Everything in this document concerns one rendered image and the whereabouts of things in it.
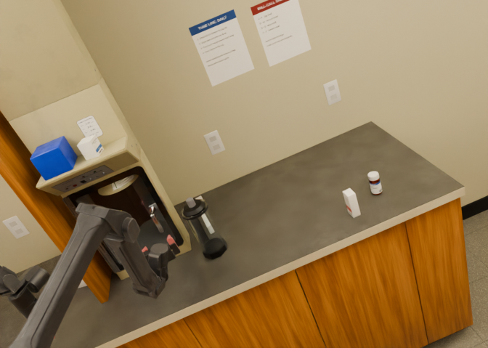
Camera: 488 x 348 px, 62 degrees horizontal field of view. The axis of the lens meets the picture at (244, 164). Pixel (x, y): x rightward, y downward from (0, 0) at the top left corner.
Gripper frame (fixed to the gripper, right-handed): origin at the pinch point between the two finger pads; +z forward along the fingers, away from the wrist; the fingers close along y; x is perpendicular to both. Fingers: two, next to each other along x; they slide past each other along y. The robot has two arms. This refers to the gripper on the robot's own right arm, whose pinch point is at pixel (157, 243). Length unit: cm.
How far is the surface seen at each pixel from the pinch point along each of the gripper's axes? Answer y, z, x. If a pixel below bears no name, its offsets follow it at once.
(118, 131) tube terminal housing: -6.6, 12.3, -40.5
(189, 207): -15.5, 5.8, -4.4
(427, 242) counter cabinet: -92, -14, 46
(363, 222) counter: -71, -13, 23
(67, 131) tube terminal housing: 8, 12, -48
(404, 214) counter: -85, -17, 25
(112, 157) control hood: -3.2, 1.3, -36.6
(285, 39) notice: -84, 54, -33
